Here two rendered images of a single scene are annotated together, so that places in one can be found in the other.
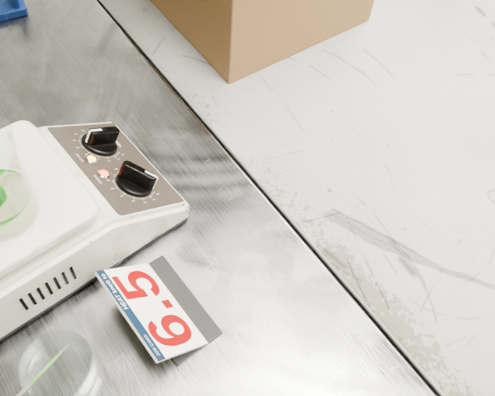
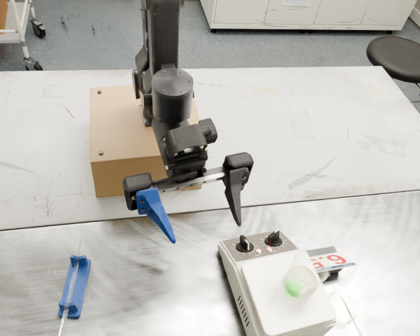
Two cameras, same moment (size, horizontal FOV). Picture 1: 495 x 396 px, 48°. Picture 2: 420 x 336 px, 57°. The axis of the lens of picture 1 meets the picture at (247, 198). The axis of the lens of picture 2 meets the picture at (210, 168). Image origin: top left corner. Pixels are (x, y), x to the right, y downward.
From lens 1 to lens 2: 0.60 m
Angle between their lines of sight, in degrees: 41
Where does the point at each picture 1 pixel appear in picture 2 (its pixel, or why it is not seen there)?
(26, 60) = (133, 273)
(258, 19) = not seen: hidden behind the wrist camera
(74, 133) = (237, 253)
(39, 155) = (268, 263)
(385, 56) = not seen: hidden behind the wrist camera
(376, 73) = (220, 135)
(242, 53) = not seen: hidden behind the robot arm
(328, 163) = (264, 175)
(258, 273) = (310, 223)
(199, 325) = (329, 252)
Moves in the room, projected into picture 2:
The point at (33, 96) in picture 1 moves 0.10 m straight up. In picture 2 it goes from (167, 278) to (169, 250)
